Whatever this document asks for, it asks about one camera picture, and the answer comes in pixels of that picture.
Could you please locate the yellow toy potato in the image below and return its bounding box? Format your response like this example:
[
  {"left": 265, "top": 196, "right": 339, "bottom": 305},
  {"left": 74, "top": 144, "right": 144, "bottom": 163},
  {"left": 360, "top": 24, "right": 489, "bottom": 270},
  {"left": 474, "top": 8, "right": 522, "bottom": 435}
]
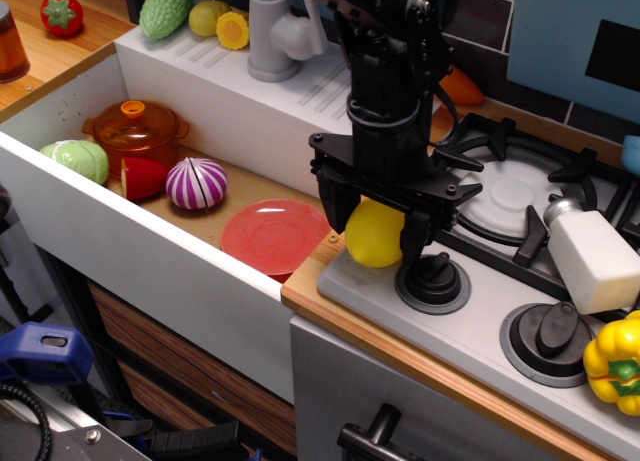
[{"left": 189, "top": 0, "right": 231, "bottom": 37}]

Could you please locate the red plastic plate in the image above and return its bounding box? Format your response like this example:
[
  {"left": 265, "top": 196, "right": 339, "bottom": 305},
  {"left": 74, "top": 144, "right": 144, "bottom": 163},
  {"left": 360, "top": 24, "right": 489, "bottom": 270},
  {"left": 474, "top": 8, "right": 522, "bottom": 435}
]
[{"left": 220, "top": 199, "right": 330, "bottom": 283}]

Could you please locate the green toy bitter gourd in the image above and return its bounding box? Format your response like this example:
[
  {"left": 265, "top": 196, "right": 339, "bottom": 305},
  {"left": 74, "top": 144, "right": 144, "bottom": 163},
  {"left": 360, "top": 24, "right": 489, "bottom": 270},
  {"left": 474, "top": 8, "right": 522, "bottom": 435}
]
[{"left": 139, "top": 0, "right": 194, "bottom": 40}]

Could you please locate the white salt shaker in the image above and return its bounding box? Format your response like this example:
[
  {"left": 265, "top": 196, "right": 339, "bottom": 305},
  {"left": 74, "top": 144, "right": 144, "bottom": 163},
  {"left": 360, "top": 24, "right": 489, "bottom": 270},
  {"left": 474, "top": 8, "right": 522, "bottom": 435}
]
[{"left": 544, "top": 198, "right": 639, "bottom": 314}]

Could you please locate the yellow toy corn piece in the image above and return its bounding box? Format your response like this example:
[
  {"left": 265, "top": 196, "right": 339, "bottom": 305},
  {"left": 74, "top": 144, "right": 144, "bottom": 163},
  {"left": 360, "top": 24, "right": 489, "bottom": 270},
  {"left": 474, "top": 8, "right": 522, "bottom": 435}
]
[{"left": 216, "top": 11, "right": 250, "bottom": 50}]

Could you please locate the black stove knob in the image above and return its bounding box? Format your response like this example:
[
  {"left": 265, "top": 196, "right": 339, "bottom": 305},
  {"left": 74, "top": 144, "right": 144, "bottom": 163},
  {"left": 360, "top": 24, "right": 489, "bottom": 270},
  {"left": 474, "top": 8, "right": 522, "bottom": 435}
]
[
  {"left": 395, "top": 252, "right": 471, "bottom": 316},
  {"left": 500, "top": 302, "right": 595, "bottom": 389}
]

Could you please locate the grey toy faucet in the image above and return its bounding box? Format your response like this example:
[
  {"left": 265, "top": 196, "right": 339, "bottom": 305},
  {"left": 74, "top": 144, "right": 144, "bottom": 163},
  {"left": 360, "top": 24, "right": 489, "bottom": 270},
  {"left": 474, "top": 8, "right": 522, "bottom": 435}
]
[{"left": 247, "top": 0, "right": 328, "bottom": 83}]

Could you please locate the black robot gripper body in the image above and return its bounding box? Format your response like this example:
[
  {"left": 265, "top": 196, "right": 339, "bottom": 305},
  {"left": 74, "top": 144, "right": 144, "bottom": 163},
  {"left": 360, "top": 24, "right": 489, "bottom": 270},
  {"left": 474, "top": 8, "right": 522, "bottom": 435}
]
[{"left": 309, "top": 95, "right": 484, "bottom": 229}]

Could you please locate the grey toy stove top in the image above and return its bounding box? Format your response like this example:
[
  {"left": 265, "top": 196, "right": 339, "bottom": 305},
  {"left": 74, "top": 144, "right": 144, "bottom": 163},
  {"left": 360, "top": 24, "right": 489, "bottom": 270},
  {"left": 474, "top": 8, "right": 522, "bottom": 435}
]
[{"left": 316, "top": 111, "right": 640, "bottom": 461}]

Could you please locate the red toy tomato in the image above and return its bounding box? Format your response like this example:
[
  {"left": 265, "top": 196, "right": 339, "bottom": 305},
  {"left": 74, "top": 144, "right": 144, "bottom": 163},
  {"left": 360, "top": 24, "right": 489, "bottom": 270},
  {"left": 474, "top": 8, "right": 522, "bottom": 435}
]
[{"left": 40, "top": 0, "right": 84, "bottom": 36}]

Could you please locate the black stove burner grate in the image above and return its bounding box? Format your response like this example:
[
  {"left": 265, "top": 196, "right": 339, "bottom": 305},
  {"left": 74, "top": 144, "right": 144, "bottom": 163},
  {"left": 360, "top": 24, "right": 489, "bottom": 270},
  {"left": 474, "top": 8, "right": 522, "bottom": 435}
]
[{"left": 432, "top": 114, "right": 639, "bottom": 301}]

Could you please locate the blue clamp handle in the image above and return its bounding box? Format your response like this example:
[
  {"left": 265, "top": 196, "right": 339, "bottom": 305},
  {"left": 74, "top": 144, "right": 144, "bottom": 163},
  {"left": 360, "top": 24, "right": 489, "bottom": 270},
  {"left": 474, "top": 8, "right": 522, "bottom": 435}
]
[{"left": 1, "top": 322, "right": 94, "bottom": 385}]

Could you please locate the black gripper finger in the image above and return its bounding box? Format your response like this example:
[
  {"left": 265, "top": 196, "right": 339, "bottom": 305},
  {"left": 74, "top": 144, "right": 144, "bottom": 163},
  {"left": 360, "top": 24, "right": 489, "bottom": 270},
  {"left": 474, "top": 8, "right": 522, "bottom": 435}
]
[
  {"left": 400, "top": 210, "right": 439, "bottom": 266},
  {"left": 316, "top": 166, "right": 361, "bottom": 233}
]

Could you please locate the white toy sink basin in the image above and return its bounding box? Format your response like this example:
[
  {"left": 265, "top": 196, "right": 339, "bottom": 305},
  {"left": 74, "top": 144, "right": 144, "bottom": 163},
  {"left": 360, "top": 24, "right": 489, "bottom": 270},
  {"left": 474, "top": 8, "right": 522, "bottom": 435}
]
[{"left": 1, "top": 28, "right": 351, "bottom": 401}]

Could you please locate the green toy cabbage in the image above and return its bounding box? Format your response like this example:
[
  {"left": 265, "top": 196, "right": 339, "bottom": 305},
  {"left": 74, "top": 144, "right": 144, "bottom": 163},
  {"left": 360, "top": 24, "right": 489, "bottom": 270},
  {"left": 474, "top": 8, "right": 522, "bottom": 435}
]
[{"left": 39, "top": 140, "right": 110, "bottom": 185}]

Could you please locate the red toy apple half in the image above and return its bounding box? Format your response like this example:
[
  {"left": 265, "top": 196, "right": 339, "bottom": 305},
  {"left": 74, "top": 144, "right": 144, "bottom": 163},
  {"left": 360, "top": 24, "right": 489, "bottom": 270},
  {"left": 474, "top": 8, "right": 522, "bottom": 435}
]
[{"left": 121, "top": 157, "right": 169, "bottom": 201}]

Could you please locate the black right stove knob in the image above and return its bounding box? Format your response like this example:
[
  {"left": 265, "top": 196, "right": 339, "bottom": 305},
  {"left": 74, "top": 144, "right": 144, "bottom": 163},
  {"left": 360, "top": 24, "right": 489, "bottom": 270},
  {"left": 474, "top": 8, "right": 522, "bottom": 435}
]
[{"left": 500, "top": 302, "right": 595, "bottom": 389}]

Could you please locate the black left stove knob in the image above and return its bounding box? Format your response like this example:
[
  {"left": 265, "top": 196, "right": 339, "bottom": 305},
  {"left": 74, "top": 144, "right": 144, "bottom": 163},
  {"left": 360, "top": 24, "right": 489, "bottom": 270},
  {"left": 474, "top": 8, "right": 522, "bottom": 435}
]
[{"left": 395, "top": 252, "right": 471, "bottom": 316}]

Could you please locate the metal oven door handle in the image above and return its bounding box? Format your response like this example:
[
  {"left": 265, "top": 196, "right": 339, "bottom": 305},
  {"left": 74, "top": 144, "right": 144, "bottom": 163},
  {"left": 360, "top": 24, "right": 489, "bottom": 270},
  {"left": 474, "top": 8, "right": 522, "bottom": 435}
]
[{"left": 337, "top": 404, "right": 421, "bottom": 461}]

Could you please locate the yellow toy lemon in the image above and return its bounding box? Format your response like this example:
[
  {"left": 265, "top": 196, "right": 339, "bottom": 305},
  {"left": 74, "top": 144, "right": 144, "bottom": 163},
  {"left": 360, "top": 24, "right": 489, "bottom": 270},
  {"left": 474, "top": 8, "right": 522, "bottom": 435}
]
[{"left": 345, "top": 198, "right": 405, "bottom": 268}]

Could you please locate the amber glass jar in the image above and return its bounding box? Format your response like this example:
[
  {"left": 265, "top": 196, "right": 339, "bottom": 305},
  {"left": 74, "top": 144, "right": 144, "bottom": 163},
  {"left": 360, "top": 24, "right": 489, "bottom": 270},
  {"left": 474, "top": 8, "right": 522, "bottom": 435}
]
[{"left": 0, "top": 1, "right": 31, "bottom": 83}]

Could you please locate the purple striped toy onion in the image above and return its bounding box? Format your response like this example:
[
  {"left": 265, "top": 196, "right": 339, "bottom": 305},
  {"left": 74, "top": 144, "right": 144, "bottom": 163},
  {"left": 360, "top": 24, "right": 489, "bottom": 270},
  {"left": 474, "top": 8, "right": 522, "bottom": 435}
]
[{"left": 165, "top": 157, "right": 228, "bottom": 210}]

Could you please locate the orange transparent toy pot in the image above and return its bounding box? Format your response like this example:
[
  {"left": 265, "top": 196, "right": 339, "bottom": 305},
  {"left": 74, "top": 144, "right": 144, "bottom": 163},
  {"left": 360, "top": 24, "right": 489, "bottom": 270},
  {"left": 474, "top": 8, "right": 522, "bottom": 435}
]
[{"left": 81, "top": 100, "right": 190, "bottom": 178}]

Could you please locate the yellow toy bell pepper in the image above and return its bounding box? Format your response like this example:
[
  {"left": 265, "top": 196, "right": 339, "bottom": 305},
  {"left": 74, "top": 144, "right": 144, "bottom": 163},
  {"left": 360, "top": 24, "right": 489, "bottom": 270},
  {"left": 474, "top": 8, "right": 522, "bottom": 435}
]
[{"left": 583, "top": 311, "right": 639, "bottom": 417}]

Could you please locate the blue object at edge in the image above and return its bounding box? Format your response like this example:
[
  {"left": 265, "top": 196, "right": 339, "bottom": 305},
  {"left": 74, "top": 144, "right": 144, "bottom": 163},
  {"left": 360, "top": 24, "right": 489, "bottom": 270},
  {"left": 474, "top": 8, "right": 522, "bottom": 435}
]
[{"left": 621, "top": 135, "right": 640, "bottom": 176}]

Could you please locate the orange toy carrot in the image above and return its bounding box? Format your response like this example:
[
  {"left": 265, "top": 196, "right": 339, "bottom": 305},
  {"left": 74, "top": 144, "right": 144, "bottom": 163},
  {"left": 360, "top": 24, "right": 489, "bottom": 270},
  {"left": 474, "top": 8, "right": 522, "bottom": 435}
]
[{"left": 440, "top": 66, "right": 485, "bottom": 106}]

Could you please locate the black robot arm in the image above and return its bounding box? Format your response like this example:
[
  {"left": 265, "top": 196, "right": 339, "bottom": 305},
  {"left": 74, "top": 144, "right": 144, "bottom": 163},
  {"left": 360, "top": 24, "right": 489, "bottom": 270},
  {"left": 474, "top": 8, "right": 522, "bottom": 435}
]
[{"left": 309, "top": 0, "right": 483, "bottom": 265}]

